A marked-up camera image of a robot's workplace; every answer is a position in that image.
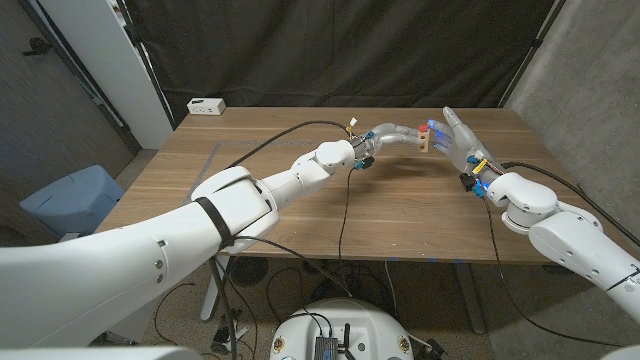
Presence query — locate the black backdrop frame pole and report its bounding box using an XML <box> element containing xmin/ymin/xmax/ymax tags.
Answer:
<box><xmin>499</xmin><ymin>0</ymin><xmax>569</xmax><ymax>109</ymax></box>
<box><xmin>113</xmin><ymin>0</ymin><xmax>177</xmax><ymax>127</ymax></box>

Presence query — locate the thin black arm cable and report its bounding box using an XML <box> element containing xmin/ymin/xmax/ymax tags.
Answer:
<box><xmin>234</xmin><ymin>167</ymin><xmax>357</xmax><ymax>297</ymax></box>
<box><xmin>482</xmin><ymin>195</ymin><xmax>626</xmax><ymax>348</ymax></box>

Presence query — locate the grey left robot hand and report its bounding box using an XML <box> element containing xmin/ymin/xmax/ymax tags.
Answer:
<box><xmin>352</xmin><ymin>122</ymin><xmax>425</xmax><ymax>159</ymax></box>

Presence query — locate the round black floor fan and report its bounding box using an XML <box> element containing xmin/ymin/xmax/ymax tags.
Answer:
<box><xmin>230</xmin><ymin>256</ymin><xmax>269</xmax><ymax>288</ymax></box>

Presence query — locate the thick black hand cable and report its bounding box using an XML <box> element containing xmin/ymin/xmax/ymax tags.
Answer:
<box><xmin>227</xmin><ymin>120</ymin><xmax>351</xmax><ymax>169</ymax></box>
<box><xmin>502</xmin><ymin>161</ymin><xmax>640</xmax><ymax>249</ymax></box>

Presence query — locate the thick black right hand cable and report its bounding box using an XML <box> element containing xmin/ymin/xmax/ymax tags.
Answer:
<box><xmin>502</xmin><ymin>161</ymin><xmax>640</xmax><ymax>249</ymax></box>

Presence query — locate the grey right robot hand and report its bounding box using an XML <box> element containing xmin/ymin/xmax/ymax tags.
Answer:
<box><xmin>427</xmin><ymin>106</ymin><xmax>505</xmax><ymax>187</ymax></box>

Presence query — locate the grey table leg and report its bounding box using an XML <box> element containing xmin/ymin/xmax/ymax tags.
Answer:
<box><xmin>452</xmin><ymin>263</ymin><xmax>487</xmax><ymax>335</ymax></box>

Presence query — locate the black floor cable tangle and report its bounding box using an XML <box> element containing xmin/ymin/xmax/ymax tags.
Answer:
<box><xmin>264</xmin><ymin>258</ymin><xmax>399</xmax><ymax>324</ymax></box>

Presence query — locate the thick dark hanging cable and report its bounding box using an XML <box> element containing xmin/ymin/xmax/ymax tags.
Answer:
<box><xmin>207</xmin><ymin>254</ymin><xmax>239</xmax><ymax>360</ymax></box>

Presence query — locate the white flat floor panel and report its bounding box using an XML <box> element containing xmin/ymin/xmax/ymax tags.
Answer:
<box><xmin>102</xmin><ymin>292</ymin><xmax>161</xmax><ymax>346</ymax></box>

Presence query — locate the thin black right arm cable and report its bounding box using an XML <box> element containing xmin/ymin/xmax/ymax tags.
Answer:
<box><xmin>482</xmin><ymin>195</ymin><xmax>626</xmax><ymax>348</ymax></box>

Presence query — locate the white pillar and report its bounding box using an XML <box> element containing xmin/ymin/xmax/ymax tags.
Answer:
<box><xmin>37</xmin><ymin>0</ymin><xmax>174</xmax><ymax>150</ymax></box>

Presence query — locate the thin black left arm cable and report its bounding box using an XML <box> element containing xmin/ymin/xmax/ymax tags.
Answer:
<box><xmin>234</xmin><ymin>167</ymin><xmax>357</xmax><ymax>297</ymax></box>

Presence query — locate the black backdrop curtain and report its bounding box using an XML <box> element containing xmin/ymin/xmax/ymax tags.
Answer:
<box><xmin>122</xmin><ymin>0</ymin><xmax>569</xmax><ymax>121</ymax></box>

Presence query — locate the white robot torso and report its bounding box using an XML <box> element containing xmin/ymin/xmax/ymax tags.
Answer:
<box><xmin>268</xmin><ymin>298</ymin><xmax>415</xmax><ymax>360</ymax></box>

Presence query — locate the grey ribbed torso module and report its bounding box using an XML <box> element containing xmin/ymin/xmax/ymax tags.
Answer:
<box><xmin>313</xmin><ymin>335</ymin><xmax>340</xmax><ymax>360</ymax></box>

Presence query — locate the white table leg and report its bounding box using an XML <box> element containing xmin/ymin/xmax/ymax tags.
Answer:
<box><xmin>199</xmin><ymin>255</ymin><xmax>231</xmax><ymax>322</ymax></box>

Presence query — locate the black door handle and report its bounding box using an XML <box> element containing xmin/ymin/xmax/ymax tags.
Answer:
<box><xmin>21</xmin><ymin>37</ymin><xmax>53</xmax><ymax>56</ymax></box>

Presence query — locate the blue plastic bin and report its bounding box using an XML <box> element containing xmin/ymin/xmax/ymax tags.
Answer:
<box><xmin>18</xmin><ymin>164</ymin><xmax>125</xmax><ymax>237</ymax></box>

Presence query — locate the black floor device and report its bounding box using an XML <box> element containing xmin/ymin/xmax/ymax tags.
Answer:
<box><xmin>424</xmin><ymin>338</ymin><xmax>451</xmax><ymax>360</ymax></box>

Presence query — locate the black and white floor glove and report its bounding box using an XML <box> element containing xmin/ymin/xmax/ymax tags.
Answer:
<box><xmin>210</xmin><ymin>308</ymin><xmax>250</xmax><ymax>355</ymax></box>

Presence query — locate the thick black left hand cable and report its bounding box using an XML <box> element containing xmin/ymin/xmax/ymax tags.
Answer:
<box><xmin>227</xmin><ymin>120</ymin><xmax>351</xmax><ymax>169</ymax></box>

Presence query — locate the white power strip box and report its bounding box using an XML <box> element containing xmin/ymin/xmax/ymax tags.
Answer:
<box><xmin>186</xmin><ymin>97</ymin><xmax>226</xmax><ymax>116</ymax></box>

